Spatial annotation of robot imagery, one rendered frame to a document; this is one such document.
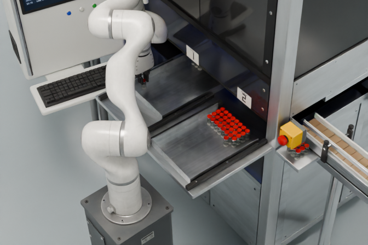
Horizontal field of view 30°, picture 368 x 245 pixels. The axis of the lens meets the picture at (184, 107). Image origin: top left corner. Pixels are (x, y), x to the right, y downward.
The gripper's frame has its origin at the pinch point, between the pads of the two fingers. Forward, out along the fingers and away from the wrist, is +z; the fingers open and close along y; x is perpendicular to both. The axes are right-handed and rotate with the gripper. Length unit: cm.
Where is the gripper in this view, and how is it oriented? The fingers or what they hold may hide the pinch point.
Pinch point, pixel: (143, 78)
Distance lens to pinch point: 297.5
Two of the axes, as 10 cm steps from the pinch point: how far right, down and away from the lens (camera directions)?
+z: 0.2, 7.2, 6.9
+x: 6.0, 5.5, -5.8
